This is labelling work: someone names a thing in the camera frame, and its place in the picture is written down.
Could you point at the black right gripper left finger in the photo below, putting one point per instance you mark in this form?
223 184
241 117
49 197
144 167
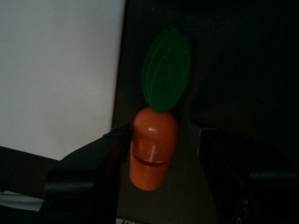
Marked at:
85 180

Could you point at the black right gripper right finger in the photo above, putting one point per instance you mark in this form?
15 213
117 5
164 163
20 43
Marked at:
248 175

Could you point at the orange toy carrot green leaves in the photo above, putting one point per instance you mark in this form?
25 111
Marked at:
155 145

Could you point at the white board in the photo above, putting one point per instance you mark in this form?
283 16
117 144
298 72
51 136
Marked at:
57 75

